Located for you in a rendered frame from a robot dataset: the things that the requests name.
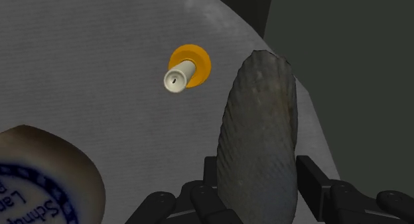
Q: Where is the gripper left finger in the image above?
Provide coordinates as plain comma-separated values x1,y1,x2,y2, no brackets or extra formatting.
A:
125,156,243,224

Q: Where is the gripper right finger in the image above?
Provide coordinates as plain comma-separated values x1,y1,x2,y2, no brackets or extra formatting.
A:
295,154,414,224

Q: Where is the grey oblong shell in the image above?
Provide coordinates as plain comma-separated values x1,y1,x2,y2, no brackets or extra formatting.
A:
216,50,299,224

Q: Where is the white candle in orange holder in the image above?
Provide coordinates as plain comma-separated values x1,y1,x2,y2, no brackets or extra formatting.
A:
163,44,212,93

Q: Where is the tan round labelled box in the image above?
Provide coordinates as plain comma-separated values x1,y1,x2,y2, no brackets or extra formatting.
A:
0,124,107,224

